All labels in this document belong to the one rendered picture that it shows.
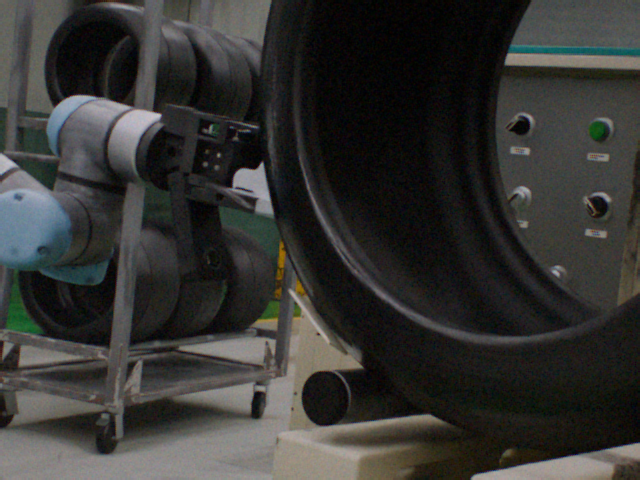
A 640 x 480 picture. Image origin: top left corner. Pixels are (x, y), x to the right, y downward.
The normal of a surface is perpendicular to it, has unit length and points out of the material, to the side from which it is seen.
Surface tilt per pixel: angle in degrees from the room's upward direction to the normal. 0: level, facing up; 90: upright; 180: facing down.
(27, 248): 90
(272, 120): 92
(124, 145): 87
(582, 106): 90
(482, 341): 100
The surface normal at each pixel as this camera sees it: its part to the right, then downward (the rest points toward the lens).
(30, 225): -0.16, 0.04
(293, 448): -0.65, -0.03
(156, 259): 0.83, -0.33
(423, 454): 0.76, 0.11
